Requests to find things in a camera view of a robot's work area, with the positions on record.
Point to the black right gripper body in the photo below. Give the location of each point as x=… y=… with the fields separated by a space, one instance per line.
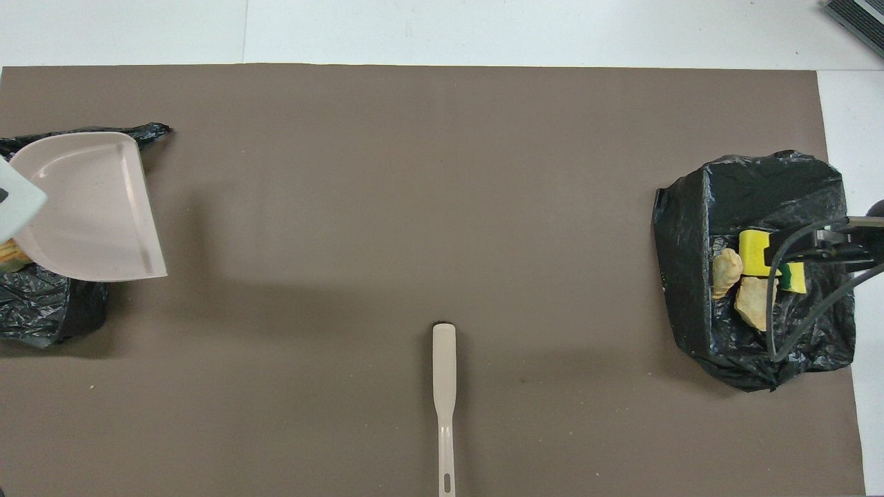
x=856 y=238

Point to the yellow sponge with green pad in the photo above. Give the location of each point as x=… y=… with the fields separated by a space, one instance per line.
x=795 y=277

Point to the yellow sponge piece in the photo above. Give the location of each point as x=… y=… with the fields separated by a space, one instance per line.
x=751 y=252

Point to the beige hand brush black bristles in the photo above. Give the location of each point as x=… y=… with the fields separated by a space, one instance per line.
x=445 y=386

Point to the beige plastic dustpan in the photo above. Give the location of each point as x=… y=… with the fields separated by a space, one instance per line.
x=97 y=207

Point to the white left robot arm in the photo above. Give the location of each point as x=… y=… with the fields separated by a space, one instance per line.
x=17 y=200

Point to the black bag lined pink bin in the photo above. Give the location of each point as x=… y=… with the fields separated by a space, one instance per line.
x=41 y=310

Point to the dark ribbed object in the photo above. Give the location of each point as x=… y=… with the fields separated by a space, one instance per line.
x=860 y=21

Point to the brown table mat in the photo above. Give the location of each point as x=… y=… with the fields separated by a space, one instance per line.
x=442 y=172

